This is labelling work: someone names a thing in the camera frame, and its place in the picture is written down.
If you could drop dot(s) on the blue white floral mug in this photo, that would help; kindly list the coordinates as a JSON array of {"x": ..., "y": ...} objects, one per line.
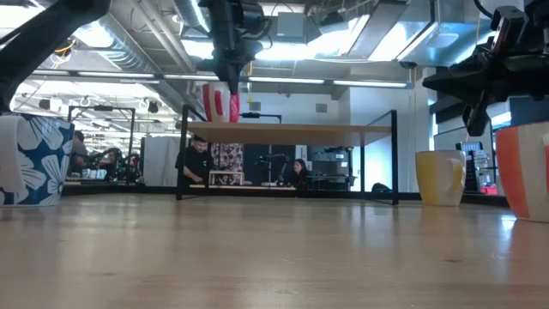
[{"x": 38, "y": 171}]

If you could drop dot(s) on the yellow white coffee mug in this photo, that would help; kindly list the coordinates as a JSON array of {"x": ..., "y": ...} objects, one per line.
[{"x": 433, "y": 178}]

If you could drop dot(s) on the orange white coffee mug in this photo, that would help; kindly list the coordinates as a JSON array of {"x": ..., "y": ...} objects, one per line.
[{"x": 514, "y": 171}]

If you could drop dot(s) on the wooden shelf black frame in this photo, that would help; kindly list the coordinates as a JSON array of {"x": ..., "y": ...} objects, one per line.
[{"x": 279, "y": 133}]

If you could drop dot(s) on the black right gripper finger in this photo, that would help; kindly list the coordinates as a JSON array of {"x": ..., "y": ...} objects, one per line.
[{"x": 477, "y": 118}]

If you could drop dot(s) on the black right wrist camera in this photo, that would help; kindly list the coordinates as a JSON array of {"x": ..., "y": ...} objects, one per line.
[{"x": 508, "y": 26}]

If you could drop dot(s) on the long ceiling light strip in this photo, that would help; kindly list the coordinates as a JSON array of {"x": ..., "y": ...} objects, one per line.
[{"x": 283, "y": 80}]

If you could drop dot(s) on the floral patterned panel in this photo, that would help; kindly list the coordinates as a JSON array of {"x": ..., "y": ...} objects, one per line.
[{"x": 229, "y": 156}]

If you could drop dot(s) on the black metal workstation frame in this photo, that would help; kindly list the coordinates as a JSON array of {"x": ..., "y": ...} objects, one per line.
[{"x": 132, "y": 141}]

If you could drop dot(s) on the red white coffee mug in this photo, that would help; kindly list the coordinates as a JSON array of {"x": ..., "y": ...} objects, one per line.
[{"x": 210, "y": 103}]

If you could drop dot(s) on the small black robot arm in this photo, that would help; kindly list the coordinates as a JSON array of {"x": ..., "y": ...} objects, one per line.
[{"x": 274, "y": 161}]

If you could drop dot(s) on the black aluminium rig frame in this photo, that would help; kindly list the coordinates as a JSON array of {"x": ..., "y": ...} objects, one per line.
[{"x": 128, "y": 189}]

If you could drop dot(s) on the black equipment rack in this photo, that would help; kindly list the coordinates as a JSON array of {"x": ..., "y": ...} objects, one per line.
[{"x": 472, "y": 167}]

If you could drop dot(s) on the silver ceiling duct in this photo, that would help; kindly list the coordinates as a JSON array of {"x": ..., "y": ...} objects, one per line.
[{"x": 128, "y": 51}]

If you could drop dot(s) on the black ceiling camera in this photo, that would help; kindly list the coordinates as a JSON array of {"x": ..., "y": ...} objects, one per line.
[{"x": 64, "y": 47}]

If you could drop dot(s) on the small wooden stand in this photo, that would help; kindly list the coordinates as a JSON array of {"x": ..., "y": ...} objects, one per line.
[{"x": 226, "y": 172}]

